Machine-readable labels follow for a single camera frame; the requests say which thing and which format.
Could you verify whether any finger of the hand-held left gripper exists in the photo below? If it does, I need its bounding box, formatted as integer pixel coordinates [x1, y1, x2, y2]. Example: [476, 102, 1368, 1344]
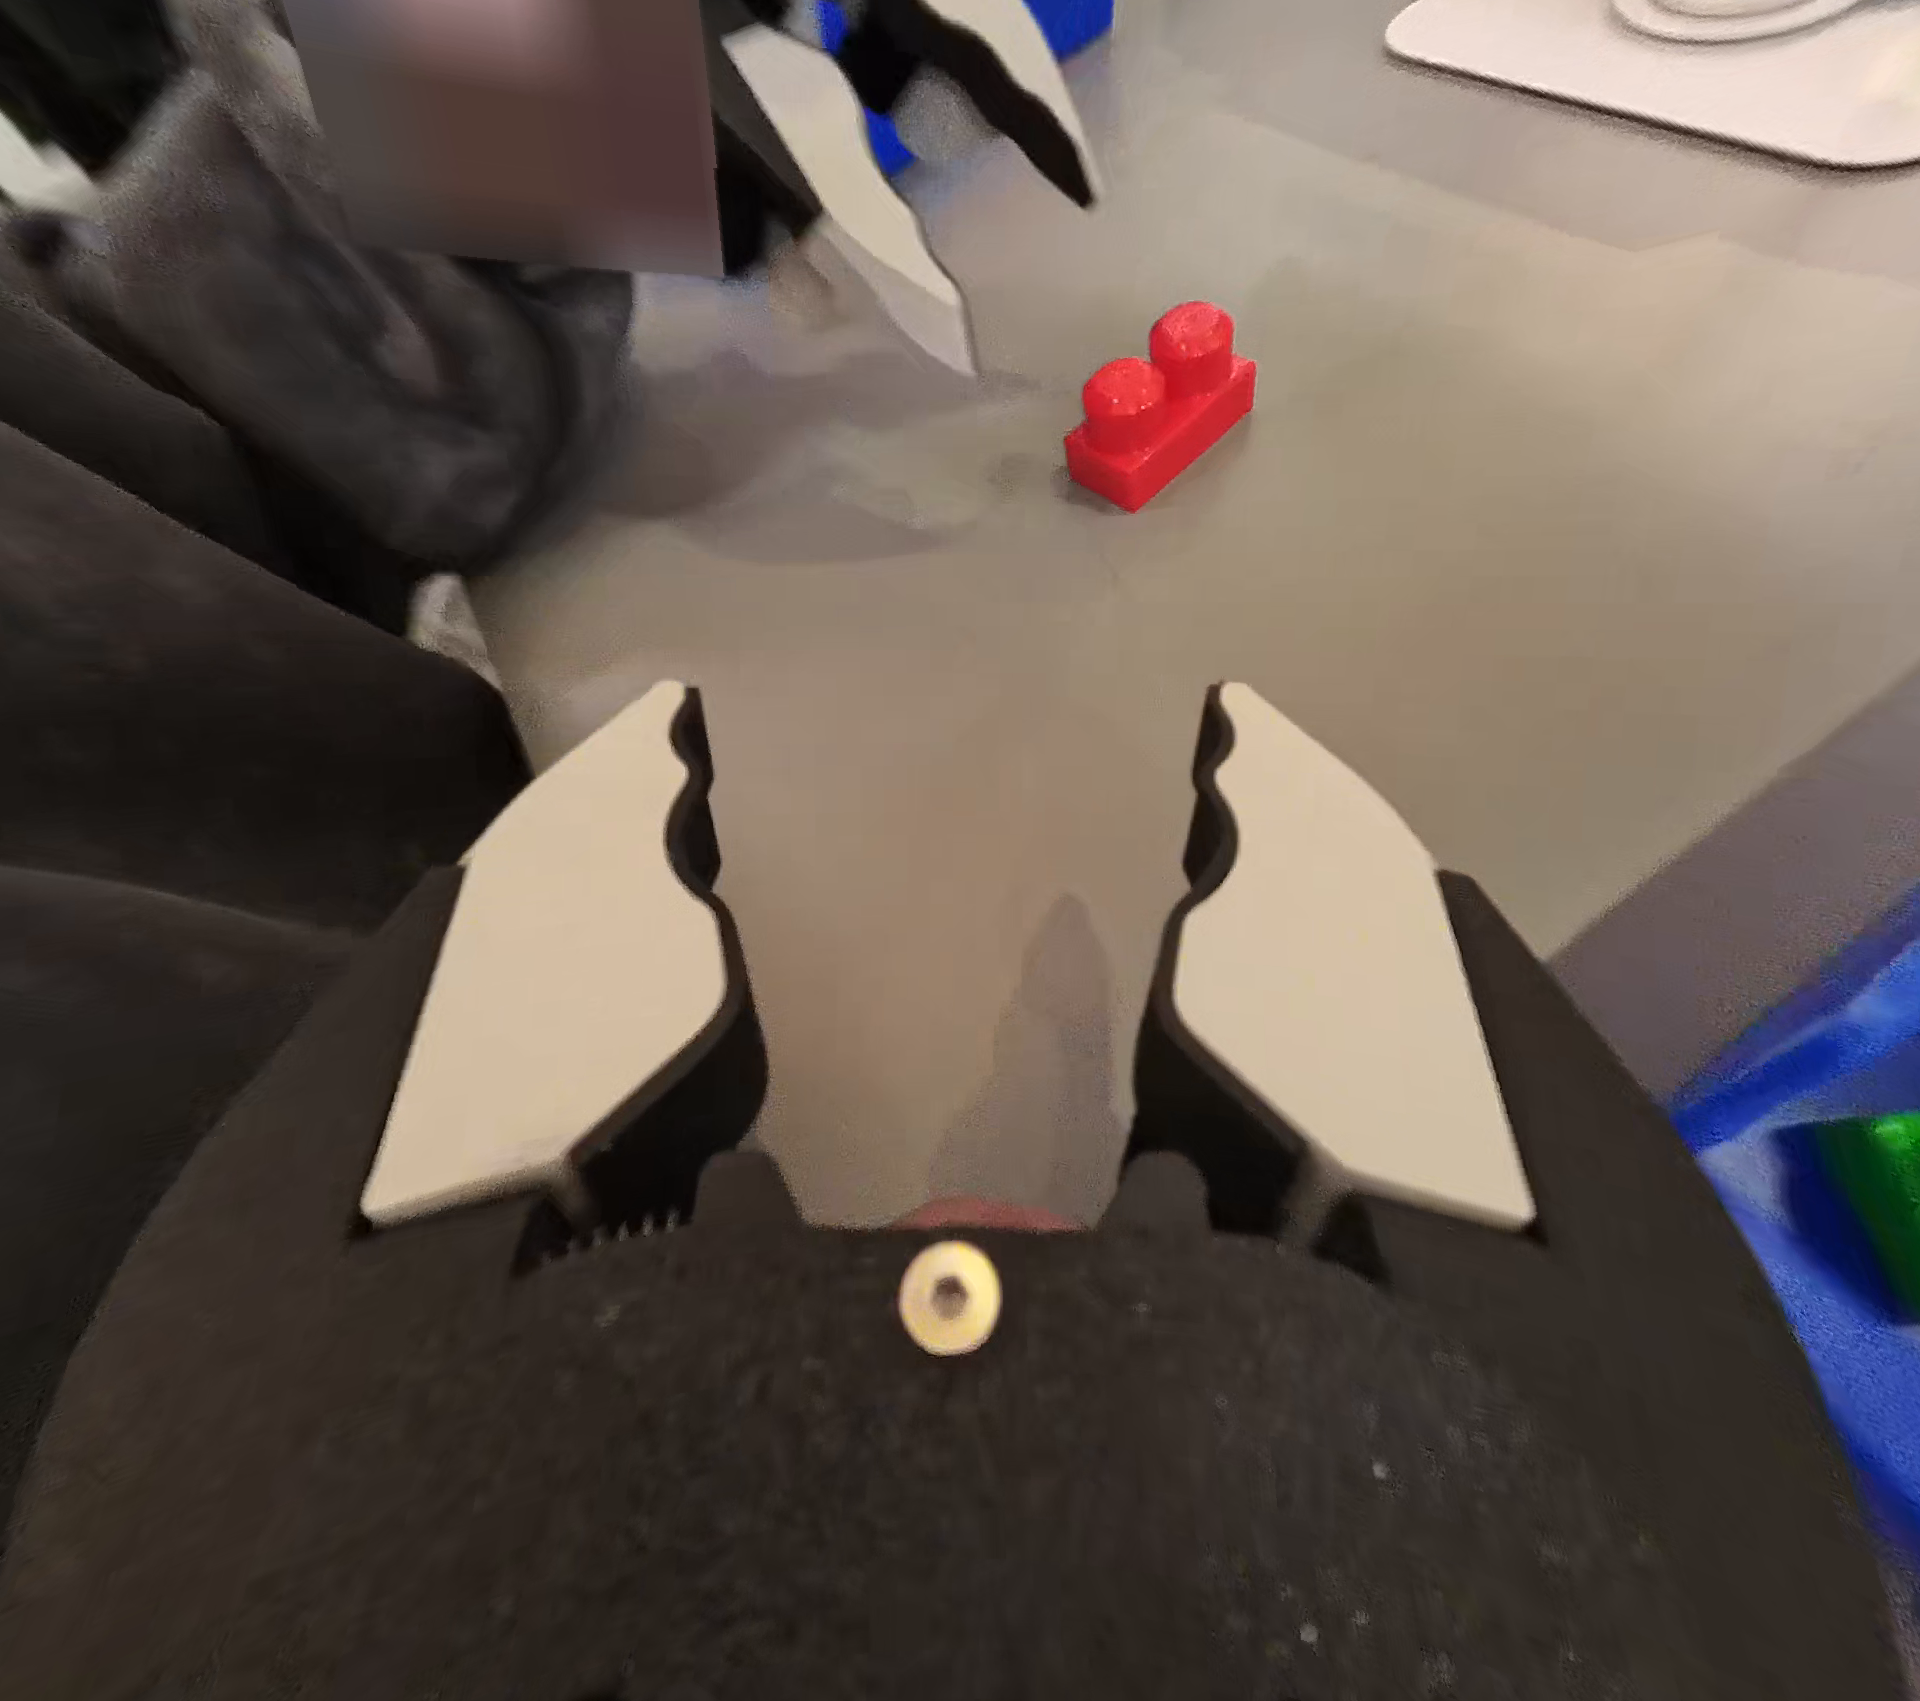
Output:
[718, 25, 983, 379]
[847, 0, 1103, 211]

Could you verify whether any person's left forearm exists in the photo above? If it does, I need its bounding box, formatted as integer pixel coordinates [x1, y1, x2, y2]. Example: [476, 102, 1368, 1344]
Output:
[89, 0, 636, 563]

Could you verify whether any red two-stud building block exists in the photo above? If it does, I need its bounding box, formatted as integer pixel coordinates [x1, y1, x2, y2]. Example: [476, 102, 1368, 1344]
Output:
[1066, 301, 1258, 512]

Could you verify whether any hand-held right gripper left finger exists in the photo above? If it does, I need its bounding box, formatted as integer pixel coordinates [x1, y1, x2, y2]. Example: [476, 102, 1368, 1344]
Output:
[357, 681, 772, 1246]

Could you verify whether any green two-stud building block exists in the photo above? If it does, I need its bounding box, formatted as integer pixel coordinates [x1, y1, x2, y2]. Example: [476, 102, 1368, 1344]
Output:
[1779, 1107, 1920, 1324]

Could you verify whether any person's own dark clothing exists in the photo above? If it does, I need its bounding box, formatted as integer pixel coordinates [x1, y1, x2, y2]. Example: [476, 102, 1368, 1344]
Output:
[0, 263, 531, 1509]

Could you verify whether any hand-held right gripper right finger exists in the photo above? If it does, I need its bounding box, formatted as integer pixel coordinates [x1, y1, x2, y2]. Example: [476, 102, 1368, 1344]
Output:
[1128, 681, 1542, 1260]

